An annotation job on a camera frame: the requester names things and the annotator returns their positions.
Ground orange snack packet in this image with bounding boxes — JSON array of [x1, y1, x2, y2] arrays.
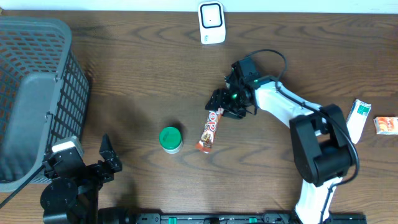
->
[[373, 117, 398, 135]]

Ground white green-label small box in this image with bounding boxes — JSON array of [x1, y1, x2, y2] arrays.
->
[[346, 99, 371, 144]]

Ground grey plastic mesh basket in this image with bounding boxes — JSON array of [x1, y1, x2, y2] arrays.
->
[[1, 16, 90, 192]]

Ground red Top snack bar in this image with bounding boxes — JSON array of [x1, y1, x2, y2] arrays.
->
[[196, 108, 224, 154]]

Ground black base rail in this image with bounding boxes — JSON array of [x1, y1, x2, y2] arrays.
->
[[96, 207, 368, 224]]

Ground green-lid seasoning jar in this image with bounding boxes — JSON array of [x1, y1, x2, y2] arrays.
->
[[159, 126, 183, 154]]

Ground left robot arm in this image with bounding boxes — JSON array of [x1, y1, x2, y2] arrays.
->
[[40, 134, 123, 223]]

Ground white barcode scanner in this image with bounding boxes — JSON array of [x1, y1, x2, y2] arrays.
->
[[198, 1, 226, 45]]

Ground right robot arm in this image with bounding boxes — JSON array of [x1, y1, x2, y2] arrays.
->
[[204, 57, 359, 223]]

